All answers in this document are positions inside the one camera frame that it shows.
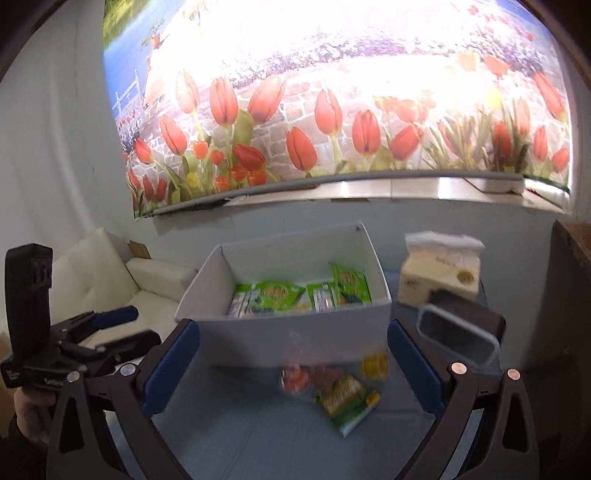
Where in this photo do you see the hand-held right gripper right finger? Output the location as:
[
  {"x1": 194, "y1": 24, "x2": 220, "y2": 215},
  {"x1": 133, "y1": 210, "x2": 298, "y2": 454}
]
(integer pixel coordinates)
[{"x1": 387, "y1": 318, "x2": 541, "y2": 480}]

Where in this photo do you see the tulip print window blind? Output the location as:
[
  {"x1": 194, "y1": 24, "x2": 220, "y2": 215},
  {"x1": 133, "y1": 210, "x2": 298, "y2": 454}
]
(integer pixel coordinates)
[{"x1": 102, "y1": 0, "x2": 573, "y2": 220}]

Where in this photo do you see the black speaker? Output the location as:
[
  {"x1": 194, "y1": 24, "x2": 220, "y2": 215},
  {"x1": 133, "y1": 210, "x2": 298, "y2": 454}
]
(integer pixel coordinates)
[{"x1": 416, "y1": 288, "x2": 506, "y2": 370}]

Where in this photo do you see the blue tablecloth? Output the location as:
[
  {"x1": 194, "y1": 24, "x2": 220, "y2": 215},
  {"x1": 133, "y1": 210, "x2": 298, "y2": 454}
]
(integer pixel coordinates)
[{"x1": 99, "y1": 268, "x2": 490, "y2": 480}]

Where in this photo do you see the person's left hand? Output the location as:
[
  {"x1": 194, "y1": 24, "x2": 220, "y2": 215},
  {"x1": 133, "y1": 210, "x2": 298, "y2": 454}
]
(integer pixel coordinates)
[{"x1": 9, "y1": 388, "x2": 60, "y2": 448}]

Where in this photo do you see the small green yellow snack packet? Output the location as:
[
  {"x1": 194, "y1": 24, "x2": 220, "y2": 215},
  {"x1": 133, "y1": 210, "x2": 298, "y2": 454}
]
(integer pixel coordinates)
[
  {"x1": 360, "y1": 353, "x2": 389, "y2": 380},
  {"x1": 314, "y1": 374, "x2": 382, "y2": 437}
]

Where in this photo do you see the white leather sofa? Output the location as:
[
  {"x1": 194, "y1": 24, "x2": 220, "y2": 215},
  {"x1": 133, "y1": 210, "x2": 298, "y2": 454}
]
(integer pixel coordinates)
[{"x1": 46, "y1": 228, "x2": 199, "y2": 352}]

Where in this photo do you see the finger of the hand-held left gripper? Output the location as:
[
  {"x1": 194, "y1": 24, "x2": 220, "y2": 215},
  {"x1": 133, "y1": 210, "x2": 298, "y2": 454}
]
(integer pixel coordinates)
[
  {"x1": 51, "y1": 305, "x2": 140, "y2": 345},
  {"x1": 85, "y1": 329, "x2": 163, "y2": 370}
]

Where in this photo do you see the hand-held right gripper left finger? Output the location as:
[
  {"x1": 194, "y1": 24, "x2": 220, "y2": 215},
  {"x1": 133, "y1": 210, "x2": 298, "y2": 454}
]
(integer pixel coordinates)
[{"x1": 46, "y1": 318, "x2": 201, "y2": 480}]

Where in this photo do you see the white cardboard box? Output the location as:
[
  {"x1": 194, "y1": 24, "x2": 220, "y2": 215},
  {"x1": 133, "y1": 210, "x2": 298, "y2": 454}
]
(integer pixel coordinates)
[{"x1": 174, "y1": 222, "x2": 393, "y2": 370}]

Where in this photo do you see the red jelly cup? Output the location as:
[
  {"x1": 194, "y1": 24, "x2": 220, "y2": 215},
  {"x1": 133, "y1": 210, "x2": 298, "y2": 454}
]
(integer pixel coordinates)
[{"x1": 279, "y1": 364, "x2": 310, "y2": 395}]

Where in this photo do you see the cream tissue pack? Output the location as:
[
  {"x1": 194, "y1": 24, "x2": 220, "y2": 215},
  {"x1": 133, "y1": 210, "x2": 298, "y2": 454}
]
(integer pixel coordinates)
[{"x1": 399, "y1": 231, "x2": 485, "y2": 308}]

